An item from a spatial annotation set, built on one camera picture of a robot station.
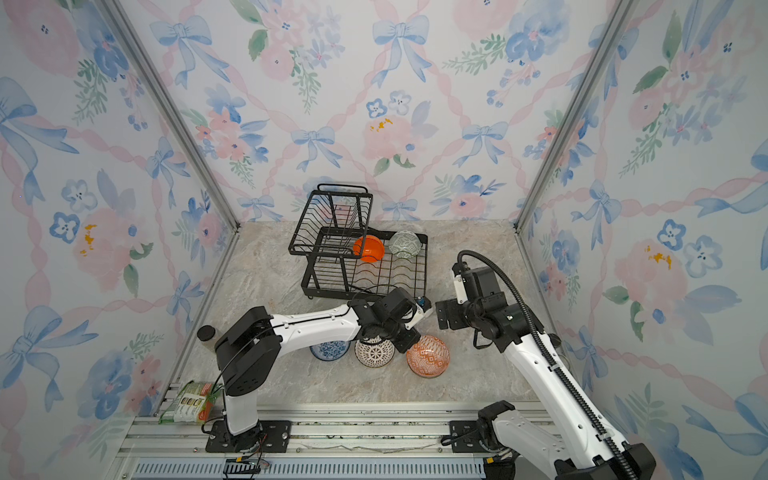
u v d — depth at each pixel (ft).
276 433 2.45
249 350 1.72
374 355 2.82
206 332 2.66
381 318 2.16
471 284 1.87
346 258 2.67
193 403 2.45
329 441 2.43
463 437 2.36
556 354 1.51
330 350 2.88
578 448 1.26
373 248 3.41
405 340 2.49
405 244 3.60
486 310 1.78
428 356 2.75
